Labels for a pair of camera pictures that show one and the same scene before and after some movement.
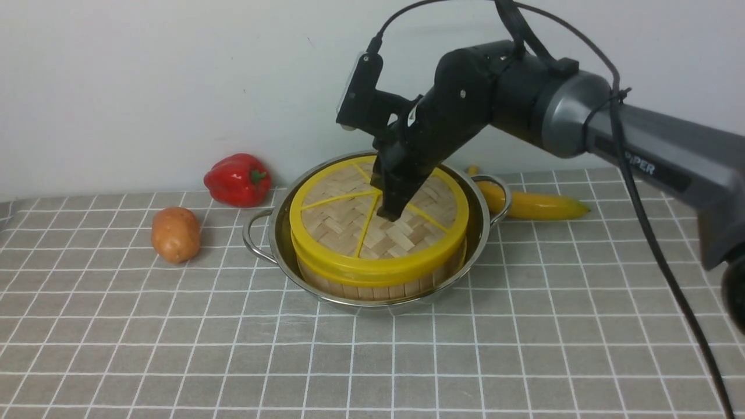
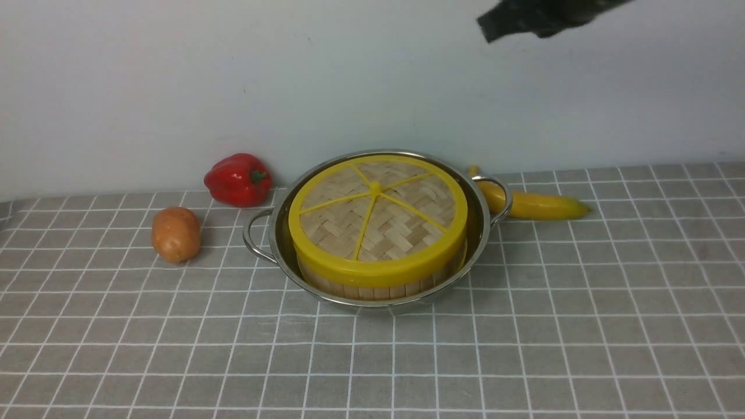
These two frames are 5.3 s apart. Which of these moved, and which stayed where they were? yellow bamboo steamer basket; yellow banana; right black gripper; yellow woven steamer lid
Moved: right black gripper
Stayed: yellow woven steamer lid; yellow banana; yellow bamboo steamer basket
